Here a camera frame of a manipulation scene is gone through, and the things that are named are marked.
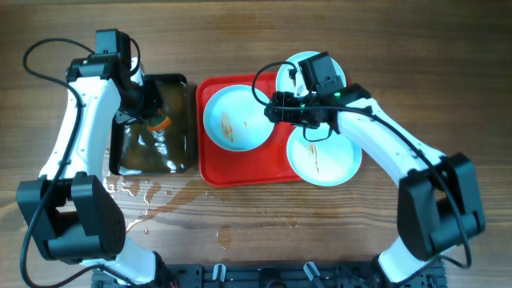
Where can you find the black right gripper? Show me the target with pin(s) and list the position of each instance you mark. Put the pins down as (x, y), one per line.
(289, 116)

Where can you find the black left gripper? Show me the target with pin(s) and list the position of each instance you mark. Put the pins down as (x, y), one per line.
(156, 101)

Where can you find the orange green sponge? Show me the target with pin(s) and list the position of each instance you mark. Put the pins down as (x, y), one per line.
(158, 122)

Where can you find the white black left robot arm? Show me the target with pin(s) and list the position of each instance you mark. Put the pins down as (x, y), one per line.
(71, 217)

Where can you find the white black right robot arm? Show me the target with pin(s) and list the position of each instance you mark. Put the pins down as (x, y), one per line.
(439, 204)

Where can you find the black water tray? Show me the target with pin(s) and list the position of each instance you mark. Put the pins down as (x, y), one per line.
(135, 150)

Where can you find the red plastic tray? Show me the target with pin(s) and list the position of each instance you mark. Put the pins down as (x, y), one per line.
(265, 164)

